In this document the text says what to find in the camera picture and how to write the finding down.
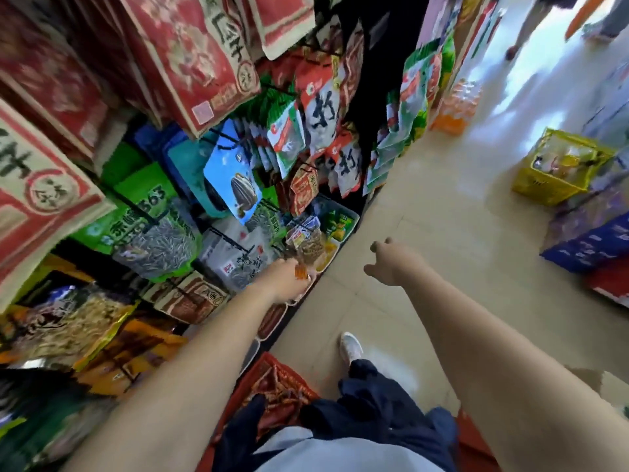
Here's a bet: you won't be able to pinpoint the red brown snack packet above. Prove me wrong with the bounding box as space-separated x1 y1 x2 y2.
243 363 317 440

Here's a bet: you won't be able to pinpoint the teal snack packet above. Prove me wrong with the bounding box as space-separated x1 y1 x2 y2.
167 137 232 218

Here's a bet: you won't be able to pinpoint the person's left forearm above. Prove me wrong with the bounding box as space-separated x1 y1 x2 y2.
61 284 279 472

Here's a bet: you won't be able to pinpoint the grey shirt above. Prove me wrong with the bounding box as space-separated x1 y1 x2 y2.
255 426 434 472

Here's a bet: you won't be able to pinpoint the red carton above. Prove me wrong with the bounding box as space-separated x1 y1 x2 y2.
584 260 629 308

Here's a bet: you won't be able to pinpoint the row of green white packets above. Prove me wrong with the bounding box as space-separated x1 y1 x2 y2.
363 38 458 197

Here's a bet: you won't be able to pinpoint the pack of orange bottles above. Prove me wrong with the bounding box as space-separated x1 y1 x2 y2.
431 80 483 136

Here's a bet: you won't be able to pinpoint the white shelf tray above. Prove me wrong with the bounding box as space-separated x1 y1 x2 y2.
240 270 322 375

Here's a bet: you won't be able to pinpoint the orange snack packet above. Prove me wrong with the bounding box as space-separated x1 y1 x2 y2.
74 318 188 398

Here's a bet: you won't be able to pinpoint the yellow brown nut packet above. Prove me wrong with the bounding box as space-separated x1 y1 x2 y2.
0 285 139 370

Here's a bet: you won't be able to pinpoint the dark blue trousers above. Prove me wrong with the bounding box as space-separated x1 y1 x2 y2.
213 359 461 472

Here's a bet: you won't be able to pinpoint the yellow shopping basket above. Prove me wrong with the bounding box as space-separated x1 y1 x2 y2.
511 128 618 208

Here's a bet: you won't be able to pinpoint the green sunflower seed packet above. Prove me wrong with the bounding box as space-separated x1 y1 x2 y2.
71 162 203 284

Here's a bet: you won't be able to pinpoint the grey white seed packet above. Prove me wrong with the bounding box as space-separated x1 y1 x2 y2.
199 226 277 291

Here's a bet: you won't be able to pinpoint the person's right hand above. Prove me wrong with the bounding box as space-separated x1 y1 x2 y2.
364 238 429 288

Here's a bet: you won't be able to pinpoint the blue carton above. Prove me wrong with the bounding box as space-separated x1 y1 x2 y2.
540 225 629 276

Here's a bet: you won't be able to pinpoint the brown striped snack packet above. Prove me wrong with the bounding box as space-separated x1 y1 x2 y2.
140 271 232 326

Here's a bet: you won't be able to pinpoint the white red green snack packet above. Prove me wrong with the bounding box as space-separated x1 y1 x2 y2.
267 100 308 178

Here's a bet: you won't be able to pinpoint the red patterned paper bag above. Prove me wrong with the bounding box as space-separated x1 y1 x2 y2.
0 99 117 311
117 0 262 139
0 0 129 160
245 0 316 61

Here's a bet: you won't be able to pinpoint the clear brown snack packet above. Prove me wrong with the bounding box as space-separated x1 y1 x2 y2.
285 216 328 282

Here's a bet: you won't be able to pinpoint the person's left hand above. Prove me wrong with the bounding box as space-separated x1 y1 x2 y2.
255 258 318 305

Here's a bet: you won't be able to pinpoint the person's right forearm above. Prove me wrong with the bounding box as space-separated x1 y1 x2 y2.
403 263 629 472

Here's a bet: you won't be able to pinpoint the dark green snack packet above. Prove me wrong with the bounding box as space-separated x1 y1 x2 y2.
0 368 116 472

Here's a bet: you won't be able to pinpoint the yellow green snack packet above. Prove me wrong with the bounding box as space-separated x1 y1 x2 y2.
314 199 360 245

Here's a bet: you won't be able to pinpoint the blue sunflower seed packet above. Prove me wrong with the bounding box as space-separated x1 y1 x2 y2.
203 119 264 226

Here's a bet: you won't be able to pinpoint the white shoe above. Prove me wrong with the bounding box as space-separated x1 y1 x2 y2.
339 331 365 365

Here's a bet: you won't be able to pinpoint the small red snack packet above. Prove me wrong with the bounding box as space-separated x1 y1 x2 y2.
289 164 320 217

